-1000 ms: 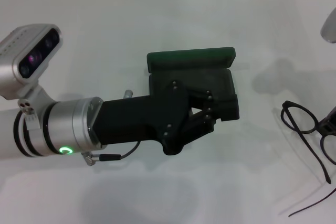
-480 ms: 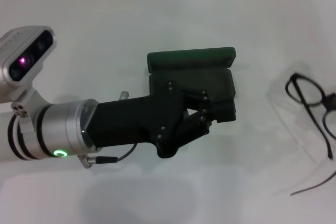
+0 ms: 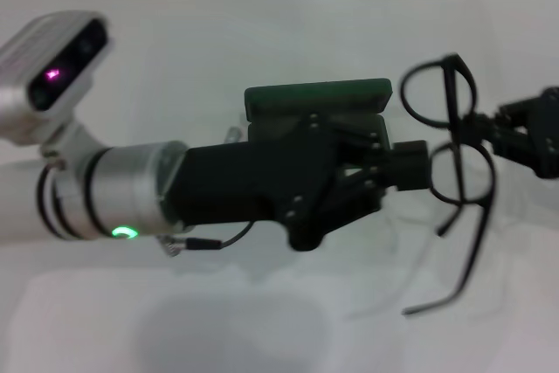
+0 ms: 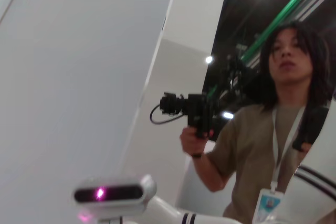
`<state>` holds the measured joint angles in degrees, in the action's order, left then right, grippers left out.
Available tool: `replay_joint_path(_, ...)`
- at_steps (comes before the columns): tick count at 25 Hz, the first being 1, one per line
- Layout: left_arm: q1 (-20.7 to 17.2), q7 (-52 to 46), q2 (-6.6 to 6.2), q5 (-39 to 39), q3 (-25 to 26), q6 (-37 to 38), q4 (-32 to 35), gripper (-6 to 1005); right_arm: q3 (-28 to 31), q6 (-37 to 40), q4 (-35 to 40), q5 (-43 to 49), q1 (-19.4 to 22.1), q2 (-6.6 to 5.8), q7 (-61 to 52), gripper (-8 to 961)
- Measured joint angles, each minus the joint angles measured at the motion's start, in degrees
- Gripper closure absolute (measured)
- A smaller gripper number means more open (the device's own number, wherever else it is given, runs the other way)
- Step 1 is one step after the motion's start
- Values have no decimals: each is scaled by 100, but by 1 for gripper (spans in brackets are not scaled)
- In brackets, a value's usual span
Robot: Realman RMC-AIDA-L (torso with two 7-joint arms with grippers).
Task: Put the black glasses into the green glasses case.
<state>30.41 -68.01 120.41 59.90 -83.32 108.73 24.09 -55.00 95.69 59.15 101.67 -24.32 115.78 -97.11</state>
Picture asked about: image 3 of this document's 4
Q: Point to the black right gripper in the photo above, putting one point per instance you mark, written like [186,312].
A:
[548,137]

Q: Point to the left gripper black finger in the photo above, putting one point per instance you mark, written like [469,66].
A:
[408,154]

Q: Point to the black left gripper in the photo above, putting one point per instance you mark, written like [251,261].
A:
[244,181]

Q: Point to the black glasses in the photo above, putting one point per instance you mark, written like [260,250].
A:
[454,98]

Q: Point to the green glasses case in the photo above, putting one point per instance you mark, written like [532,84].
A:
[305,95]

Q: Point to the silver left gripper plug stub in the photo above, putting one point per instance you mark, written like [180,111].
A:
[232,135]

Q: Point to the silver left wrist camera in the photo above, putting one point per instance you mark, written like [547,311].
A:
[48,71]

